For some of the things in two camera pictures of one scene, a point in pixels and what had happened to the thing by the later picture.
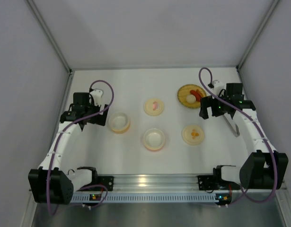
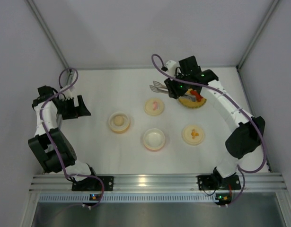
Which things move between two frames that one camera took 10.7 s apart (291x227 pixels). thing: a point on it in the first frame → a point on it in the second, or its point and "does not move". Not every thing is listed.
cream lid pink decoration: (154, 107) does not move
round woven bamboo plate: (185, 91) does not move
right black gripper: (207, 108) → (171, 87)
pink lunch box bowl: (154, 139) does not move
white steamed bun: (190, 99) → (119, 120)
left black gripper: (101, 117) → (71, 108)
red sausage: (195, 93) does not move
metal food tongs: (238, 134) → (158, 87)
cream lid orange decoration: (193, 135) does not move
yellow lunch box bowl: (119, 122) does not move
